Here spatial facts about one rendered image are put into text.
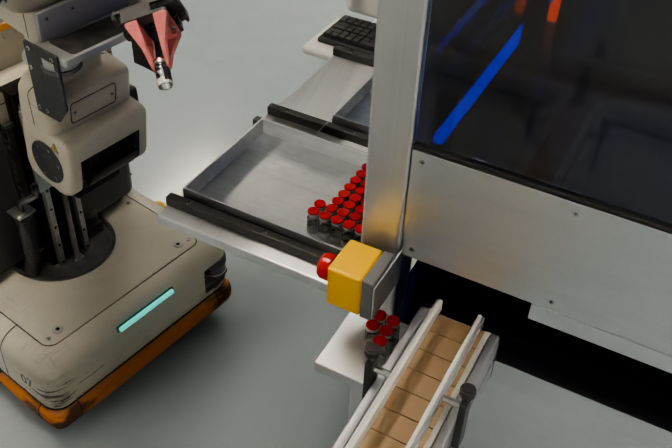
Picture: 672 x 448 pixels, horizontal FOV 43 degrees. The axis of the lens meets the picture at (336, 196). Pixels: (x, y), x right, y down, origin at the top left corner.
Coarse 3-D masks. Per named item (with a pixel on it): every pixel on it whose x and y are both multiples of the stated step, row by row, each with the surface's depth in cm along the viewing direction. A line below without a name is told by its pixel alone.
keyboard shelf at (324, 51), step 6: (336, 18) 224; (330, 24) 221; (324, 30) 218; (318, 36) 215; (312, 42) 213; (318, 42) 213; (306, 48) 211; (312, 48) 211; (318, 48) 211; (324, 48) 211; (330, 48) 211; (312, 54) 211; (318, 54) 210; (324, 54) 209; (330, 54) 209
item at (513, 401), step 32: (512, 352) 126; (544, 352) 126; (512, 384) 126; (544, 384) 123; (576, 384) 122; (608, 384) 122; (480, 416) 134; (512, 416) 130; (544, 416) 127; (576, 416) 124; (608, 416) 120; (640, 416) 118
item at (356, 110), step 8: (368, 80) 178; (360, 88) 176; (368, 88) 180; (352, 96) 173; (360, 96) 177; (368, 96) 180; (344, 104) 171; (352, 104) 174; (360, 104) 177; (368, 104) 177; (336, 112) 168; (344, 112) 172; (352, 112) 175; (360, 112) 175; (368, 112) 175; (336, 120) 168; (344, 120) 167; (352, 120) 166; (360, 120) 172; (368, 120) 172; (352, 128) 167; (360, 128) 166; (368, 128) 165
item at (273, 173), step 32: (256, 128) 165; (288, 128) 164; (224, 160) 157; (256, 160) 161; (288, 160) 161; (320, 160) 161; (352, 160) 160; (192, 192) 147; (224, 192) 153; (256, 192) 153; (288, 192) 153; (320, 192) 154; (256, 224) 144; (288, 224) 146
